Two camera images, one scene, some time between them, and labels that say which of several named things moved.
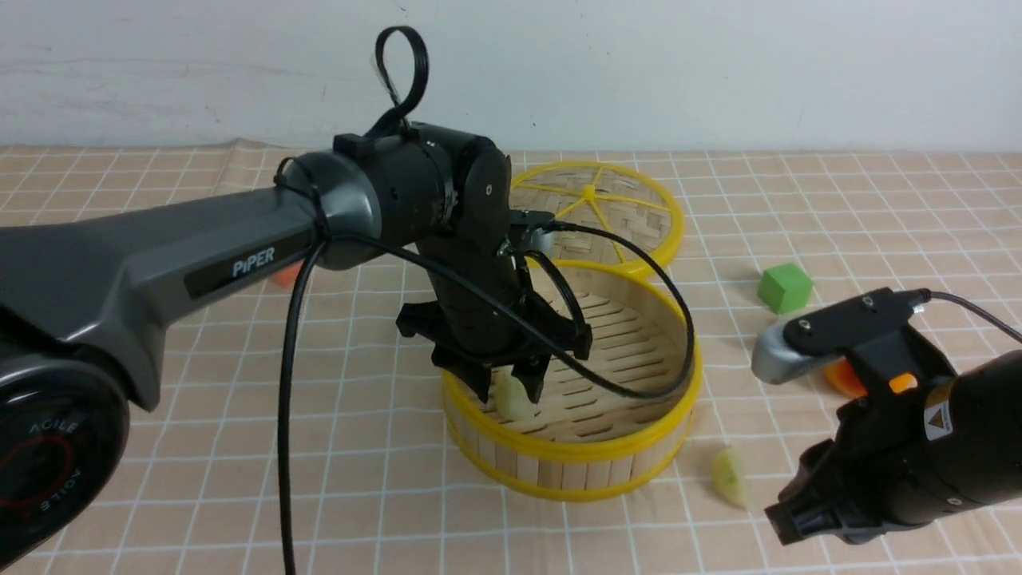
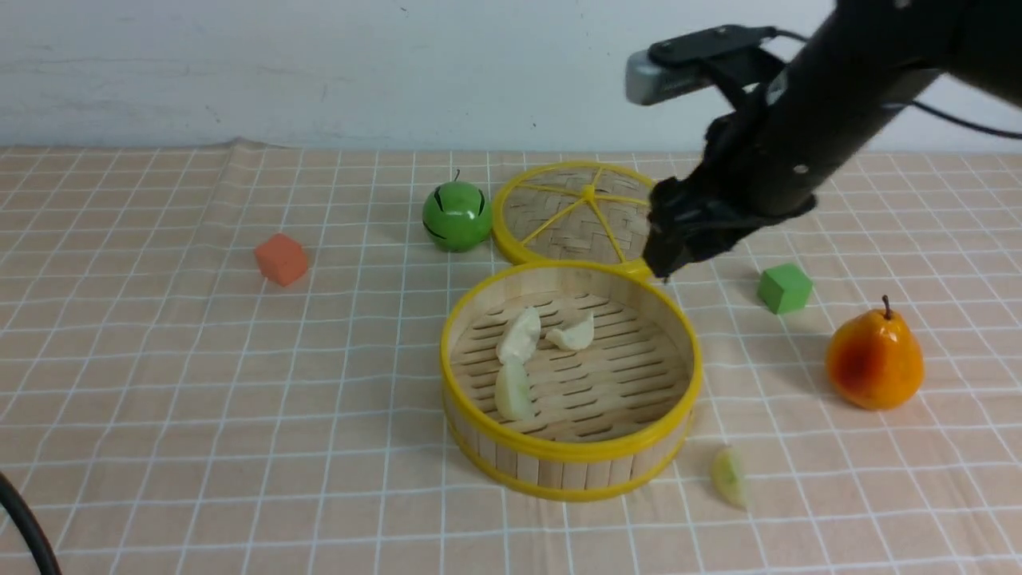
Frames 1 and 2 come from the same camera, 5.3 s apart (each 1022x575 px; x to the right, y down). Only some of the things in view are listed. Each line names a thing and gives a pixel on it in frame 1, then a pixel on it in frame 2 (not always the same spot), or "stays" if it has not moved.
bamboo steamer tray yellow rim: x=604 y=426 stays
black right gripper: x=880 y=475 -> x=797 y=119
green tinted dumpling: x=728 y=477 stays
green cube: x=785 y=288 stays
